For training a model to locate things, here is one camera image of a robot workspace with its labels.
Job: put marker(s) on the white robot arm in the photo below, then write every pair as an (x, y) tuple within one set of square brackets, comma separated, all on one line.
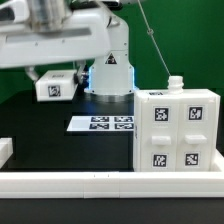
[(108, 76)]

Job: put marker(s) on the white cabinet body box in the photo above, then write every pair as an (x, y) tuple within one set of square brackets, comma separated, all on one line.
[(176, 92)]

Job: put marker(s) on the white marker base plate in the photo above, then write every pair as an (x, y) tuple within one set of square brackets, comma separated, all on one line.
[(101, 123)]

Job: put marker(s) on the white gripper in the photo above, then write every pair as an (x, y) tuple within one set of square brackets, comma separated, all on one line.
[(41, 32)]

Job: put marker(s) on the white L-shaped obstacle wall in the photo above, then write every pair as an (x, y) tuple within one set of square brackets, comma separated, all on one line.
[(109, 184)]

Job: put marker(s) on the white cabinet top block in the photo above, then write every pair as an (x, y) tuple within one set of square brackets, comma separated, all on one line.
[(56, 85)]

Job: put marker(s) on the white cabinet door panel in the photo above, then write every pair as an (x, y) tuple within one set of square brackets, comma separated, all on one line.
[(195, 133)]

